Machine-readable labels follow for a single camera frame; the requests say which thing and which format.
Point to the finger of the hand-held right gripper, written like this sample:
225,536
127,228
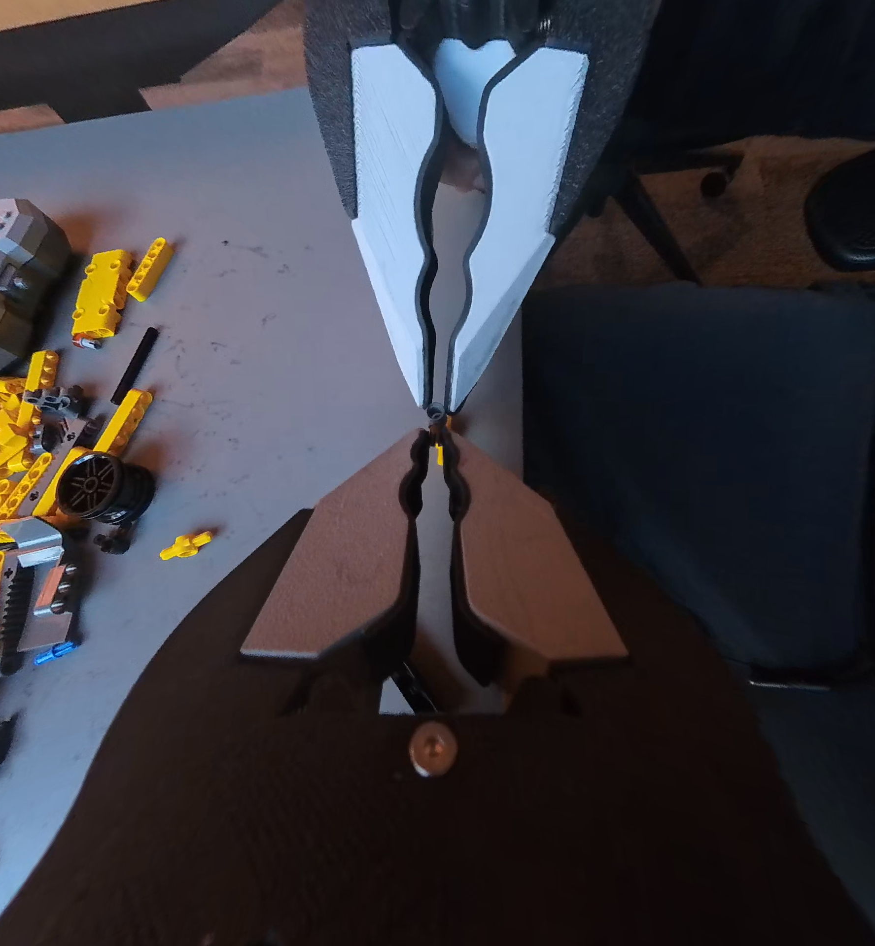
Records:
389,185
533,162

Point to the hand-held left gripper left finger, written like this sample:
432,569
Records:
334,584

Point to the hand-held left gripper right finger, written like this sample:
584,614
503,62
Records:
533,584

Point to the yellow cross axle connector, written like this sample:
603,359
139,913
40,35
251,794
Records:
186,545
439,452

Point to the dark grey pin connector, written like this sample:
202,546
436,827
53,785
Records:
435,410

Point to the grey desk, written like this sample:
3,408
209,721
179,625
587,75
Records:
260,332

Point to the black chair base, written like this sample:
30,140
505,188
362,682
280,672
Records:
659,214

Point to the short yellow holed beam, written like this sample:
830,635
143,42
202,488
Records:
149,270

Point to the black spoked wheel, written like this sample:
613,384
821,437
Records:
101,484

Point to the long yellow holed beam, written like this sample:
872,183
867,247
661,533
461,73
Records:
123,421

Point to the blue pin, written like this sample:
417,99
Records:
54,652

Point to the yellow studded block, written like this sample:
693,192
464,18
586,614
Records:
101,295

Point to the grey toothed rack piece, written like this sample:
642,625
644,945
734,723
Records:
42,584

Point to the black axle rod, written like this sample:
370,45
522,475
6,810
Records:
134,366

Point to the black office chair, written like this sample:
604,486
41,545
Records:
862,214

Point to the grey angular block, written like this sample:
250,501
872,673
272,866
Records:
8,251

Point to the pile of building brick parts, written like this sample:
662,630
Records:
1,443

